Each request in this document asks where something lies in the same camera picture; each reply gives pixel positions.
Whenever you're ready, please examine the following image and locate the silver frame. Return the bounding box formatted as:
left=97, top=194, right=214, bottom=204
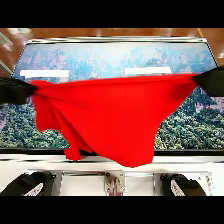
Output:
left=0, top=153, right=224, bottom=197

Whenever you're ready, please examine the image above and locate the red T-shirt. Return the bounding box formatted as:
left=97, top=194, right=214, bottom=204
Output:
left=30, top=73, right=200, bottom=169

